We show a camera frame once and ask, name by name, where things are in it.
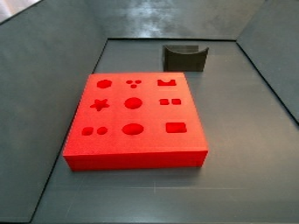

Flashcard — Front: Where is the red foam shape board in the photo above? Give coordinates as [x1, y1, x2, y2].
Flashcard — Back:
[63, 73, 208, 171]

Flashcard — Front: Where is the dark grey cradle block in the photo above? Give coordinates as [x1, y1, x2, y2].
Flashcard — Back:
[163, 45, 210, 72]

